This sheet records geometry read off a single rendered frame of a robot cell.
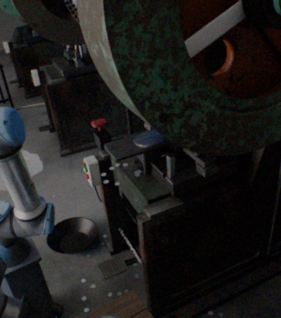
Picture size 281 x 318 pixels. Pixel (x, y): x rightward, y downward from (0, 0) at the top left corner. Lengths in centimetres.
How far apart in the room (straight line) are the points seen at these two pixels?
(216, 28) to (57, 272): 152
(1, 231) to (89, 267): 74
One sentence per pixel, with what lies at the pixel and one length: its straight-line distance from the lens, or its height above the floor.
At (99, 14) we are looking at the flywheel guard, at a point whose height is 133.
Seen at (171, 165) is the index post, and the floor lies 76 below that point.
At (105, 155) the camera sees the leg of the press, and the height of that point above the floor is 64.
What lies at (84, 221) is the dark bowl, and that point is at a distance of 212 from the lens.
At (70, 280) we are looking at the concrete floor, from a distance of 189.
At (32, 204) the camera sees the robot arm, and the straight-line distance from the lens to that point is 121.
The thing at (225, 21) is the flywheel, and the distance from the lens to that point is 83.
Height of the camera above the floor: 142
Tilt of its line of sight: 31 degrees down
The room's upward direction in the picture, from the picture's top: 6 degrees counter-clockwise
